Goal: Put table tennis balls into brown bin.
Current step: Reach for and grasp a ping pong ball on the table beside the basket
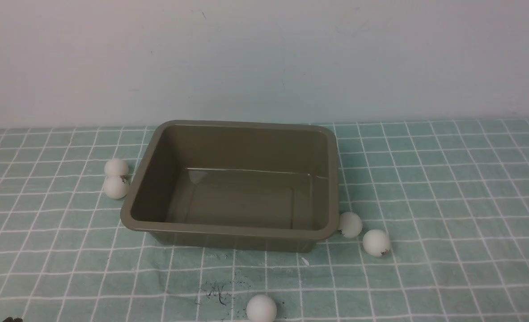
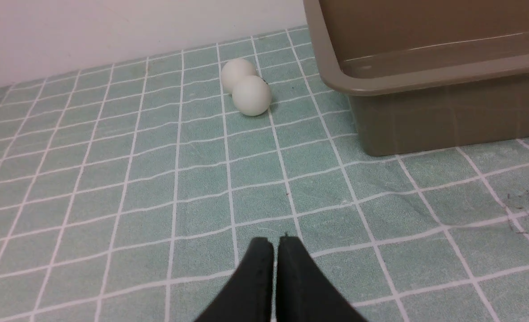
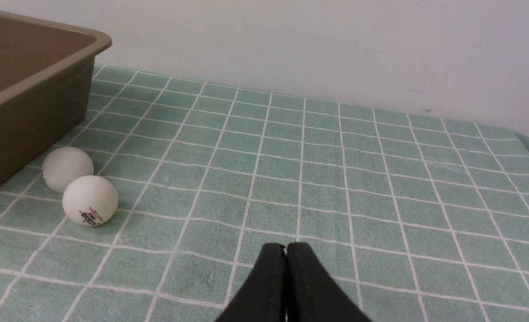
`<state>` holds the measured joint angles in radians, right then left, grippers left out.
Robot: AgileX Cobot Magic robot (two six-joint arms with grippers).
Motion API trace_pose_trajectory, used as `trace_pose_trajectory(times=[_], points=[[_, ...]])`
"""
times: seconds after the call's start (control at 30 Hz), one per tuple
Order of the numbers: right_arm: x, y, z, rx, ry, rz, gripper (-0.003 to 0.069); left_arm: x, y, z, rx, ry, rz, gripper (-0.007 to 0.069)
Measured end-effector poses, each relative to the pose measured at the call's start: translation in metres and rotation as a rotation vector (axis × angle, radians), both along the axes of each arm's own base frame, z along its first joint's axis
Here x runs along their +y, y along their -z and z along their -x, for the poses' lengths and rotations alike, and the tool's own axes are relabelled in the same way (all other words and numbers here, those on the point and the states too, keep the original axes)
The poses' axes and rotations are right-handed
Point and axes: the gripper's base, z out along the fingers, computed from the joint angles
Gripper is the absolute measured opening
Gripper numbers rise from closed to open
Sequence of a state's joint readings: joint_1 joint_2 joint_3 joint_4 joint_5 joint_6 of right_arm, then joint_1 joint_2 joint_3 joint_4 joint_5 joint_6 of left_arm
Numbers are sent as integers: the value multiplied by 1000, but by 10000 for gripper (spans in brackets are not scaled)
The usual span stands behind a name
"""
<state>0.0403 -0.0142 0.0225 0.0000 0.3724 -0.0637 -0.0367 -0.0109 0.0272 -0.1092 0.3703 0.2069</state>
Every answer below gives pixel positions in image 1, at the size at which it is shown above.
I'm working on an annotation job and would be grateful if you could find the green checkered tablecloth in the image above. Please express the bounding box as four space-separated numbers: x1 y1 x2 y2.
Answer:
0 119 529 322

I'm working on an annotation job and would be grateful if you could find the olive green plastic bin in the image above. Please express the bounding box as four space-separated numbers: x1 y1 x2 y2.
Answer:
120 120 339 253

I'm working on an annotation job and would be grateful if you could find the white ping-pong ball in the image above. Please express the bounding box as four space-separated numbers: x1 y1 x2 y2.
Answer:
102 177 129 199
246 295 277 322
337 212 363 239
104 158 129 177
362 229 392 257

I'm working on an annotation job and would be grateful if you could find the white ping-pong ball front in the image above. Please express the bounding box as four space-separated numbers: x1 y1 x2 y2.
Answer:
246 295 277 322

